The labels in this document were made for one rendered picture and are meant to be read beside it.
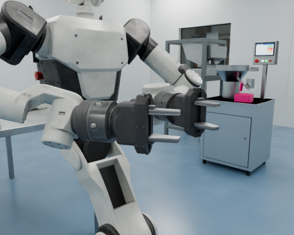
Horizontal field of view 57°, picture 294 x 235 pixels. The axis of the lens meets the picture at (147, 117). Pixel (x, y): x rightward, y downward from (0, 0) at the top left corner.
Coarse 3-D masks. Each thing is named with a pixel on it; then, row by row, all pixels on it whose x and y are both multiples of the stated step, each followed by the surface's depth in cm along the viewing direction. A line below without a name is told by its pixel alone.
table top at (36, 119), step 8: (48, 104) 204; (32, 112) 171; (40, 112) 171; (48, 112) 171; (0, 120) 147; (32, 120) 147; (40, 120) 147; (8, 128) 128; (16, 128) 130; (24, 128) 133; (32, 128) 136; (40, 128) 139; (0, 136) 125
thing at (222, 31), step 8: (224, 24) 566; (184, 32) 634; (192, 32) 620; (200, 32) 607; (208, 32) 594; (216, 32) 582; (224, 32) 569; (224, 40) 571; (184, 56) 644; (192, 64) 632
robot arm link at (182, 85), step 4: (184, 76) 101; (180, 80) 102; (184, 80) 101; (176, 84) 104; (180, 84) 102; (184, 84) 101; (188, 84) 100; (176, 88) 95; (180, 88) 95; (184, 88) 96; (188, 88) 98; (192, 88) 99; (180, 92) 93; (184, 92) 95
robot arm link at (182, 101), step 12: (168, 96) 73; (180, 96) 70; (192, 96) 66; (204, 96) 68; (168, 108) 73; (180, 108) 70; (192, 108) 67; (204, 108) 69; (168, 120) 73; (180, 120) 70; (192, 120) 67; (204, 120) 70; (192, 132) 68
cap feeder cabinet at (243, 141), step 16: (208, 112) 301; (224, 112) 288; (240, 112) 277; (256, 112) 267; (272, 112) 304; (224, 128) 290; (240, 128) 278; (256, 128) 273; (208, 144) 307; (224, 144) 293; (240, 144) 281; (256, 144) 279; (208, 160) 311; (224, 160) 296; (240, 160) 283; (256, 160) 285
